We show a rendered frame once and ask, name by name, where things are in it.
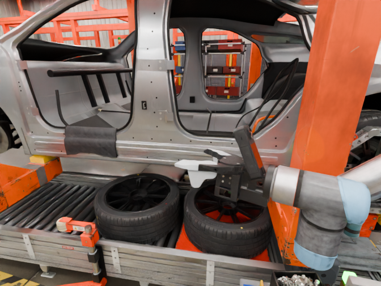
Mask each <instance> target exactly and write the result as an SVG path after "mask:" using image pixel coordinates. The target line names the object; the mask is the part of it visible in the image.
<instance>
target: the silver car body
mask: <svg viewBox="0 0 381 286"><path fill-rule="evenodd" d="M86 1H89V0H57V1H55V2H53V3H51V4H50V5H48V6H47V7H45V8H43V9H42V10H41V11H39V12H37V13H36V14H35V15H33V16H32V17H30V18H29V19H27V20H26V21H25V22H23V23H22V24H20V25H18V26H17V27H15V28H14V29H12V30H11V31H8V32H7V33H6V34H4V35H2V36H1V37H0V154H1V153H4V152H6V151H8V150H9V149H12V148H14V149H19V148H20V147H21V146H23V149H24V153H25V155H26V154H28V155H43V156H51V157H65V158H80V159H95V160H103V161H118V162H133V163H147V164H155V165H169V166H175V163H177V162H179V161H181V160H183V159H186V160H195V161H213V157H212V156H211V155H208V154H206V153H204V150H206V149H214V150H220V151H223V152H228V153H232V154H235V155H238V156H240V157H242V154H241V152H240V149H239V147H238V143H237V142H236V140H235V137H234V133H233V130H234V129H235V128H237V127H241V126H243V125H249V127H250V128H251V131H252V133H253V137H254V138H253V139H254V141H255V144H256V146H257V149H258V152H259V155H260V158H261V160H262V163H263V165H264V169H265V171H266V172H267V170H268V167H269V165H270V164H271V165H277V167H278V166H279V165H281V166H286V167H290V163H291V156H292V153H293V146H294V140H295V134H296V130H297V124H298V117H299V111H300V105H301V101H302V95H303V89H304V83H305V79H306V73H307V66H308V60H309V56H310V50H311V43H312V37H313V33H314V27H315V21H316V14H317V10H318V4H319V0H134V20H135V30H134V31H133V32H131V33H130V34H129V35H128V36H127V37H126V38H125V39H124V40H123V41H122V42H121V43H120V44H119V45H118V46H116V47H114V48H109V49H104V48H96V47H86V46H80V45H70V44H63V43H56V42H52V41H45V40H39V39H32V38H29V37H30V36H31V35H33V34H34V33H35V32H36V31H37V30H38V29H39V28H41V27H42V26H43V25H45V24H47V23H49V22H50V21H51V20H52V19H54V18H56V17H58V16H59V15H61V14H63V13H64V12H66V11H68V10H69V9H70V8H72V7H75V6H76V5H78V4H80V3H83V2H86ZM285 14H289V15H291V16H293V17H295V18H296V20H297V21H298V23H299V24H294V23H288V22H282V21H279V20H278V19H279V18H282V17H283V16H284V15H285ZM173 28H178V29H179V30H180V31H181V32H182V33H183V34H184V41H185V61H184V71H183V80H182V86H181V90H180V93H179V95H177V96H176V88H175V79H174V74H173V70H174V69H175V61H174V60H172V56H171V46H170V29H173ZM207 28H215V29H219V30H226V31H231V32H234V33H237V34H238V35H240V36H242V37H244V38H246V39H247V40H249V41H251V42H253V43H255V44H256V45H257V47H258V48H259V50H260V54H261V56H262V58H263V59H264V60H265V62H266V66H267V69H266V70H265V71H264V72H263V73H262V74H261V75H260V76H259V77H258V79H257V80H256V81H255V83H254V84H253V86H252V87H251V88H250V89H249V90H248V91H247V92H246V93H245V94H244V95H242V96H241V97H239V98H237V99H215V98H212V97H209V96H208V94H207V93H206V91H205V80H204V68H203V61H202V33H203V32H204V31H205V30H206V29H207ZM132 50H134V52H133V68H129V64H128V60H127V57H128V54H129V53H130V52H131V51H132ZM100 53H102V54H100ZM93 54H96V55H93ZM87 55H89V56H87ZM78 56H81V57H78ZM125 56H126V57H125ZM73 57H76V58H73ZM69 58H71V59H69ZM66 59H69V60H66ZM63 60H65V61H63ZM130 72H132V76H131V73H130ZM376 91H381V40H380V44H379V48H378V52H377V55H376V59H375V62H374V67H373V69H372V73H371V77H370V81H369V85H368V88H367V91H366V94H369V93H371V92H376ZM10 124H13V125H14V127H15V128H13V129H11V128H10ZM66 126H78V127H101V128H117V131H116V152H117V158H109V157H102V156H100V155H97V154H92V153H78V154H76V155H66V150H65V145H64V138H65V127H66ZM14 131H17V133H18V134H16V135H15V136H14V137H13V135H12V133H13V132H14ZM18 138H20V140H21V142H19V143H17V144H16V143H15V140H17V139H18Z"/></svg>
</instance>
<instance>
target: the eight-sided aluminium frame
mask: <svg viewBox="0 0 381 286"><path fill-rule="evenodd" d="M356 135H357V136H358V139H356V140H354V141H353V143H352V147H351V150H353V149H354V148H356V147H358V146H359V145H360V144H362V143H364V142H365V141H367V140H368V139H370V138H372V137H373V136H381V127H373V126H366V127H364V128H362V129H361V130H360V131H358V132H357V133H356ZM351 150H350V151H351ZM370 206H371V207H370V211H369V213H377V214H381V203H371V204H370Z"/></svg>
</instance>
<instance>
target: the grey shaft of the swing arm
mask: <svg viewBox="0 0 381 286"><path fill-rule="evenodd" d="M84 230H85V233H86V234H87V235H90V234H91V233H92V226H91V225H86V226H85V227H84ZM88 249H89V252H88V254H87V256H88V261H89V262H90V263H92V267H93V273H92V279H93V282H96V283H100V282H101V281H102V279H103V278H106V279H107V272H106V268H105V262H104V256H103V251H102V247H101V246H97V245H94V247H88Z"/></svg>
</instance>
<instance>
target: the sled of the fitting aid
mask: <svg viewBox="0 0 381 286"><path fill-rule="evenodd" d="M337 258H338V259H339V261H340V267H345V268H353V269H359V270H366V271H375V272H381V255H380V258H379V259H378V258H369V257H364V256H355V255H346V254H338V256H337Z"/></svg>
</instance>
